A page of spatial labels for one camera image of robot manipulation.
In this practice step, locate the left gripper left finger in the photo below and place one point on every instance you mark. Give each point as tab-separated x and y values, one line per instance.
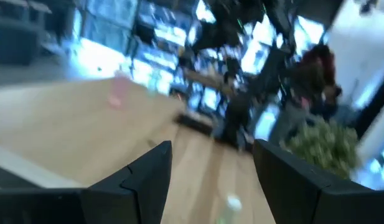
117	202

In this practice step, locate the black table frame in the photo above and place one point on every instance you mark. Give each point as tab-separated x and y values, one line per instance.
194	123

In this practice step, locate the wooden shelf black metal frame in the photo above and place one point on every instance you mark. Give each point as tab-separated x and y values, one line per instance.
70	124

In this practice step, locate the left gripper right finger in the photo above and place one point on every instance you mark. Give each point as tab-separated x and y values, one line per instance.
303	199

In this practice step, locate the grey shelving unit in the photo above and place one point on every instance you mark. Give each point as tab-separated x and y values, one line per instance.
20	31

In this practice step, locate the potted green plant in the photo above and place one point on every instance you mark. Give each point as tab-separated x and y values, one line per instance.
325	149

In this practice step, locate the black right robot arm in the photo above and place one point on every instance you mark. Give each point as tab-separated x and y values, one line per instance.
238	118

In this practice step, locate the person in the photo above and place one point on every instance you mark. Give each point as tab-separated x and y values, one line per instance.
313	81

